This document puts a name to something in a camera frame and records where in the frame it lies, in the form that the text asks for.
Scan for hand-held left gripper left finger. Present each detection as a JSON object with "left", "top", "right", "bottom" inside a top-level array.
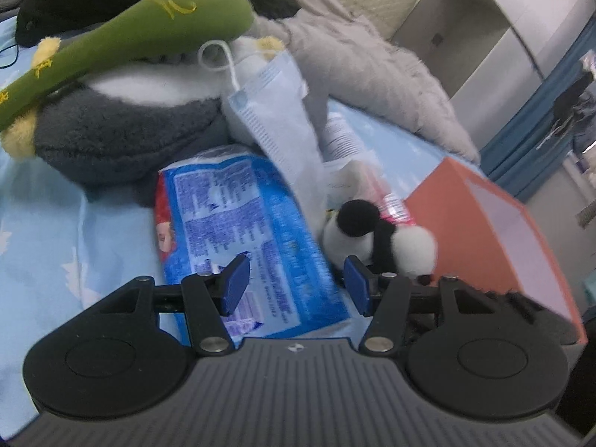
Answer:
[{"left": 95, "top": 252, "right": 252, "bottom": 355}]

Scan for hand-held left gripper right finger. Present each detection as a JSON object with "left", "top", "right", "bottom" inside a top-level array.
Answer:
[{"left": 343, "top": 255, "right": 508, "bottom": 354}]

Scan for small panda plush toy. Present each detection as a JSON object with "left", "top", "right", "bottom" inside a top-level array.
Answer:
[{"left": 321, "top": 199, "right": 438, "bottom": 286}]

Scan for blue snack packet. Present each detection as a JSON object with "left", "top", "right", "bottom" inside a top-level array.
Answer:
[{"left": 153, "top": 146, "right": 355, "bottom": 339}]

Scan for pink cardboard box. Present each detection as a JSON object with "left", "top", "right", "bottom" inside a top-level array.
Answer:
[{"left": 403, "top": 157, "right": 588, "bottom": 346}]

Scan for white plastic bottle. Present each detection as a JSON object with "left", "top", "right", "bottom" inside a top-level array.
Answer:
[{"left": 323, "top": 112, "right": 374, "bottom": 169}]

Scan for blue face mask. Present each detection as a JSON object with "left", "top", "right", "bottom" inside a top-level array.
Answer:
[{"left": 198, "top": 39, "right": 327, "bottom": 224}]

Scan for grey penguin plush toy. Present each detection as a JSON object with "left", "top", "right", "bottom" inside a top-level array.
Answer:
[{"left": 0, "top": 35, "right": 287, "bottom": 202}]

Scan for light blue star bed sheet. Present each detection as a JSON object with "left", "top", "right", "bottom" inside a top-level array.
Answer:
[{"left": 0, "top": 9, "right": 485, "bottom": 438}]

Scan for grey blanket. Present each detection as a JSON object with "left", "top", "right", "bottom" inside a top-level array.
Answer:
[{"left": 254, "top": 0, "right": 481, "bottom": 165}]

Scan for blue curtain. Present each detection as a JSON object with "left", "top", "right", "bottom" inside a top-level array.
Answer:
[{"left": 479, "top": 49, "right": 596, "bottom": 206}]

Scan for green plush stick toy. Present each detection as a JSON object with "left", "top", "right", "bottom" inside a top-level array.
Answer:
[{"left": 0, "top": 0, "right": 257, "bottom": 133}]

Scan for hanging dark clothes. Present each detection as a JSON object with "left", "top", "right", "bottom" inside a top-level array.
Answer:
[{"left": 535, "top": 51, "right": 596, "bottom": 150}]

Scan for white wardrobe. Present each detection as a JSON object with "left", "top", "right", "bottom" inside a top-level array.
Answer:
[{"left": 390, "top": 0, "right": 596, "bottom": 113}]

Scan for thin black cord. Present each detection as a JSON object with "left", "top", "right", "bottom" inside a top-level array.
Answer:
[{"left": 0, "top": 39, "right": 20, "bottom": 70}]

